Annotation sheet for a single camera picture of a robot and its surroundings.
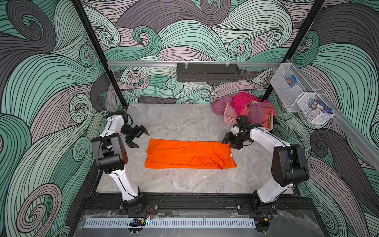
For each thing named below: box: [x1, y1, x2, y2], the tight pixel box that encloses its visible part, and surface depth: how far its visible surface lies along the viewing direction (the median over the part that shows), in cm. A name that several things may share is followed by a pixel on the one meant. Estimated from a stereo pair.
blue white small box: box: [309, 99, 334, 114], surface depth 67 cm
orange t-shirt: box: [144, 138, 238, 170], surface depth 92 cm
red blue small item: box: [287, 75, 298, 87], surface depth 85 cm
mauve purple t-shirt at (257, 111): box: [247, 101, 271, 125], surface depth 111 cm
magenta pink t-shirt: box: [231, 91, 260, 118], surface depth 111 cm
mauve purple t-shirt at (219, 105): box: [211, 94, 235, 117], surface depth 117 cm
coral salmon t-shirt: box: [240, 104, 277, 128], surface depth 108 cm
